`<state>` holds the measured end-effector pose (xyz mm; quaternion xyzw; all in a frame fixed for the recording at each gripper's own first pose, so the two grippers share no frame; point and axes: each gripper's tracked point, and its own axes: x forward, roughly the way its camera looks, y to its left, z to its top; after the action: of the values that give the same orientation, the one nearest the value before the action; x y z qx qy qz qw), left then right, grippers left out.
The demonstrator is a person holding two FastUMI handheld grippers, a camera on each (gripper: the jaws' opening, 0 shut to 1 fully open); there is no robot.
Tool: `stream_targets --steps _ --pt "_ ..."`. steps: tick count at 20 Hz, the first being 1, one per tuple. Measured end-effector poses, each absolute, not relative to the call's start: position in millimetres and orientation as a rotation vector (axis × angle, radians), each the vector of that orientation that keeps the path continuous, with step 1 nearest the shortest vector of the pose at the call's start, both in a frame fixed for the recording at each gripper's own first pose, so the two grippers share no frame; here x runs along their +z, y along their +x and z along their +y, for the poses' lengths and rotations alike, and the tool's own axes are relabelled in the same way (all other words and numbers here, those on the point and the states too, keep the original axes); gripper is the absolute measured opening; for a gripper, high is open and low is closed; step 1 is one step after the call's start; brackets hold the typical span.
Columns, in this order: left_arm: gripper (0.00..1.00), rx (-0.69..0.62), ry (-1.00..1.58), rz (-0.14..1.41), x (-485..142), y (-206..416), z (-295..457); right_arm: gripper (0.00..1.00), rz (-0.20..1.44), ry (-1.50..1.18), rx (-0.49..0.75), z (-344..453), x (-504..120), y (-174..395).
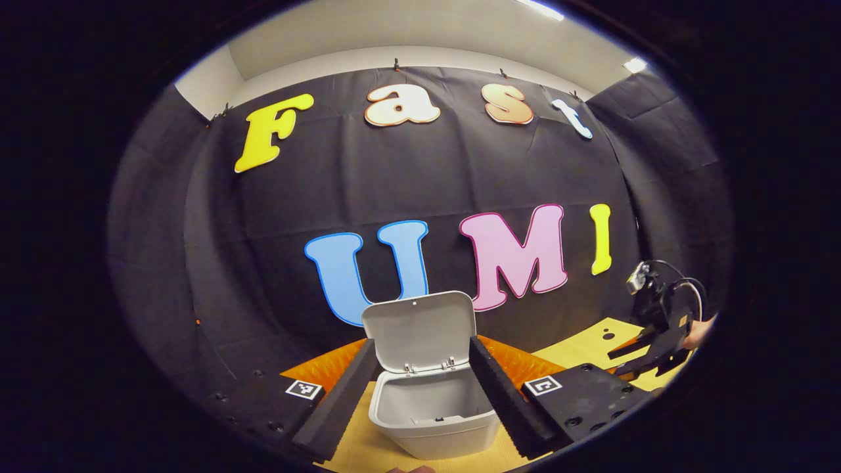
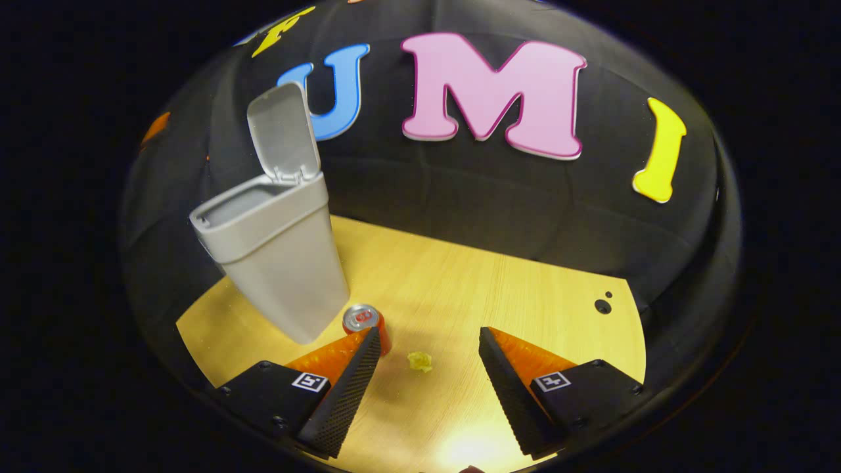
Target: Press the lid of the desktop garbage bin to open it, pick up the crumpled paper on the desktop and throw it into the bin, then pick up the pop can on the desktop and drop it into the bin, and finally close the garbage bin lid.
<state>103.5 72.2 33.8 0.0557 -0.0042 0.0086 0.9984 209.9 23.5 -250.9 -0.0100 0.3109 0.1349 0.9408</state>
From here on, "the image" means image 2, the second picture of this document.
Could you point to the black backdrop cloth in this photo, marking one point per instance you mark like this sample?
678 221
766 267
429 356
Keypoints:
460 190

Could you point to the white desktop garbage bin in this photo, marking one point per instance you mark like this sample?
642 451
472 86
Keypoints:
282 263

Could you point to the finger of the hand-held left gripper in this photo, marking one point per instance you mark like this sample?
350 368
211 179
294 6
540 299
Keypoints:
155 128

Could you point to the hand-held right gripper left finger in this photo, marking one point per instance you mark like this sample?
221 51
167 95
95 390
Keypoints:
348 401

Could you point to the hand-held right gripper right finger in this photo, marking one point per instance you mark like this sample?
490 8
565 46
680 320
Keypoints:
516 401

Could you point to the yellow paper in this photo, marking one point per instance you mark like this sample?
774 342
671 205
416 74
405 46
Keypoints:
420 361

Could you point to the orange pop can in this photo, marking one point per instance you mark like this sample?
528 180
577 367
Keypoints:
363 318

